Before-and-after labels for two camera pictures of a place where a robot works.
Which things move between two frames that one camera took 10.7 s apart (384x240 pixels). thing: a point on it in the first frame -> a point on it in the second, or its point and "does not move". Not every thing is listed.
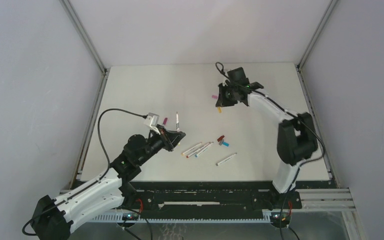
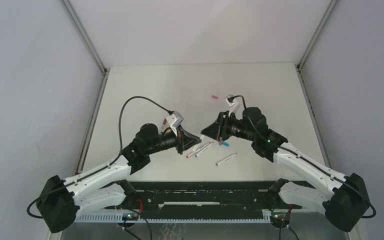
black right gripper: (222, 101) -> (219, 130)
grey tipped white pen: (225, 159) does not move
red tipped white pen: (187, 156) does not move
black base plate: (205, 196) does not move
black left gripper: (169, 139) -> (185, 140)
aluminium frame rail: (82, 156) does not move
